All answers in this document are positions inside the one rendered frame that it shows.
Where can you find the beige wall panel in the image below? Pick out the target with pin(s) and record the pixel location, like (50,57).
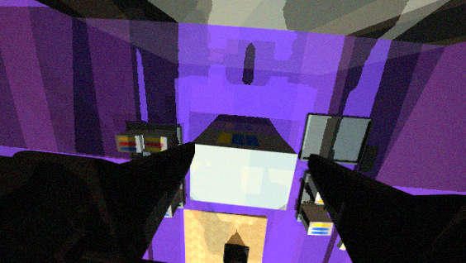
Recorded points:
(432,22)

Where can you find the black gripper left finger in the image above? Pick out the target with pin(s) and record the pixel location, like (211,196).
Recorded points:
(132,197)

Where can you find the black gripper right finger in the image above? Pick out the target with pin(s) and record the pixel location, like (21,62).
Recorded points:
(381,224)

